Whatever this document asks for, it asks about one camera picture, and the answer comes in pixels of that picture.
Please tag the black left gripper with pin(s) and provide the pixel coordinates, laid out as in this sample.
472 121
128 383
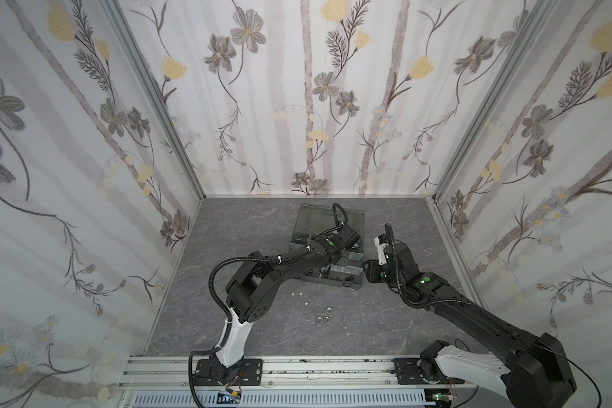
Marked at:
344 259

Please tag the clear plastic organizer box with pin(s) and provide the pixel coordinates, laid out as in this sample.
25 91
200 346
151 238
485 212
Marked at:
331 227

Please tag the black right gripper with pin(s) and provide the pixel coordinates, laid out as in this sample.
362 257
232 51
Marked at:
376 270

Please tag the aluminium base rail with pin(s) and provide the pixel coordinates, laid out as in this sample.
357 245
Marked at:
176 382

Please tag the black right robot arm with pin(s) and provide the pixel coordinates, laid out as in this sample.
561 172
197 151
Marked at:
526 369

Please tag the white slotted cable duct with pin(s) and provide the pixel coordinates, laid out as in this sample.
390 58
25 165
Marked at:
317 398

